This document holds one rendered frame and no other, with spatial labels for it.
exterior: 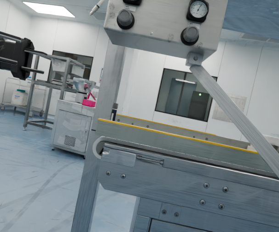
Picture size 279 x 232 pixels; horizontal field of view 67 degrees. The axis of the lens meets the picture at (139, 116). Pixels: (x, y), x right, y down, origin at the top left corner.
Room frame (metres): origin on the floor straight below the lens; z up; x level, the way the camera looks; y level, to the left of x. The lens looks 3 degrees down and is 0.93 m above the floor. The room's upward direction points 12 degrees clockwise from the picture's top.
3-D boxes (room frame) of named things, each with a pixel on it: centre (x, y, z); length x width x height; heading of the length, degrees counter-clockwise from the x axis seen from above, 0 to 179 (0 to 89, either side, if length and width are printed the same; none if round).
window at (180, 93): (5.51, -1.04, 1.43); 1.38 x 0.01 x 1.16; 78
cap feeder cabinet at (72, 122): (3.30, 0.86, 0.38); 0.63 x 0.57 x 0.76; 78
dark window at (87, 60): (6.20, 2.26, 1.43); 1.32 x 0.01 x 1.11; 78
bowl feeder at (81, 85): (3.36, 0.90, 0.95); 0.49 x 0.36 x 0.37; 78
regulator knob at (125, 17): (0.40, 0.06, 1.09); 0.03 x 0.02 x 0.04; 89
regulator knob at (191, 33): (0.39, -0.06, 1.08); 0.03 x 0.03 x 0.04; 89
